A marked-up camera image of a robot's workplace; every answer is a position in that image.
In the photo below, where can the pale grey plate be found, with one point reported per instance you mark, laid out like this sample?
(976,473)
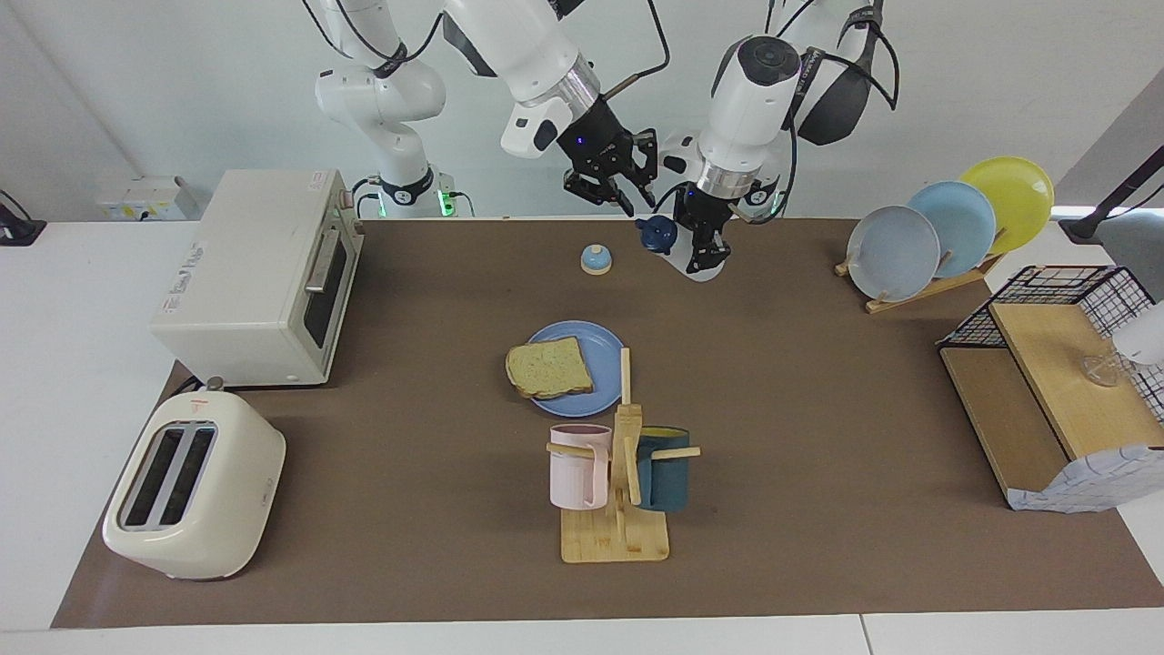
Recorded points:
(891,255)

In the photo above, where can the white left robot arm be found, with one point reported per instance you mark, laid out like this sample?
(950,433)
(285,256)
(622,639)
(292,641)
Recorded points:
(755,100)

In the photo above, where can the black clamp base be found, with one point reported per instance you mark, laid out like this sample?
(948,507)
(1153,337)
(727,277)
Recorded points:
(18,227)

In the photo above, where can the yellow plate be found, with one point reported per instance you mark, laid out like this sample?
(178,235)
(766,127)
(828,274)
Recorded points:
(1018,196)

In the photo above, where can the blue round plate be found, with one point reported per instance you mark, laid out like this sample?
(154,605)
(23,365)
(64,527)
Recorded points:
(605,364)

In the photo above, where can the light blue plate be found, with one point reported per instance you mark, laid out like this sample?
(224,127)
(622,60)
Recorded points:
(964,223)

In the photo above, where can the white toaster oven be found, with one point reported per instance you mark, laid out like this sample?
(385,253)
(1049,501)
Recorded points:
(245,273)

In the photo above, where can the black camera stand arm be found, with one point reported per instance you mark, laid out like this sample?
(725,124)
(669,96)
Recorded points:
(1118,196)

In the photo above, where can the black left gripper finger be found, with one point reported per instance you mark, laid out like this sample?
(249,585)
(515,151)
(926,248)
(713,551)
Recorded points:
(698,253)
(721,244)

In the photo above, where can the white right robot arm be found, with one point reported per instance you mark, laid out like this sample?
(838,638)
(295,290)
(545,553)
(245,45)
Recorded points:
(527,45)

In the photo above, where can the pink mug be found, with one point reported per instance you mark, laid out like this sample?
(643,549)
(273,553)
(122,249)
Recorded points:
(573,473)

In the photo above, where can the bread slice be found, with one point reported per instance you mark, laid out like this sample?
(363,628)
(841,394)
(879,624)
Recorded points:
(548,368)

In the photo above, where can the white power socket box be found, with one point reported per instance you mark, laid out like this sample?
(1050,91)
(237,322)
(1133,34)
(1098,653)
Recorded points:
(145,198)

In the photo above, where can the dark teal mug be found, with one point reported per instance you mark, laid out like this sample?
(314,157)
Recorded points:
(664,478)

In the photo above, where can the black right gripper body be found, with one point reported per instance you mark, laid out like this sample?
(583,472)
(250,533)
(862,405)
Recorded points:
(600,136)

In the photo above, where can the cream toaster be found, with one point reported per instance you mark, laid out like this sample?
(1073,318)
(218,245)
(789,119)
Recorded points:
(218,509)

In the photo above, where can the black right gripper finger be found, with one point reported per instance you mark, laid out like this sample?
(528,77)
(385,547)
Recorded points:
(589,186)
(644,173)

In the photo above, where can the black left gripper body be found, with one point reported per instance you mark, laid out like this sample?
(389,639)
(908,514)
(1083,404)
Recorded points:
(705,207)

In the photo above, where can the white grid patterned cloth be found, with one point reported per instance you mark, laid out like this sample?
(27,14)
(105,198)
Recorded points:
(1091,482)

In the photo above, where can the wooden shelf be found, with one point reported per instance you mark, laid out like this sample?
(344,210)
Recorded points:
(1064,382)

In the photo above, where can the small blue dome with knob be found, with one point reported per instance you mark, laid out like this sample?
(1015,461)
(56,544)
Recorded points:
(596,262)

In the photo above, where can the brown table mat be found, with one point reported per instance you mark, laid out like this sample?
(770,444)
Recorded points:
(409,546)

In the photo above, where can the clear glass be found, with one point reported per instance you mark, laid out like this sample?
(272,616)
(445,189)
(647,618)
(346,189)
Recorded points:
(1103,370)

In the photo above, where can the white bottle with blue cap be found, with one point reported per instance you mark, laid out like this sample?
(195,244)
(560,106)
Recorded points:
(655,235)

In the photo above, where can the wooden mug tree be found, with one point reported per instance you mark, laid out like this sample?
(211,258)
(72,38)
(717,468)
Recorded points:
(614,537)

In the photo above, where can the wooden plate rack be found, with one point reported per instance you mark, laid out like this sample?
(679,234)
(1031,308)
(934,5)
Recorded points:
(918,293)

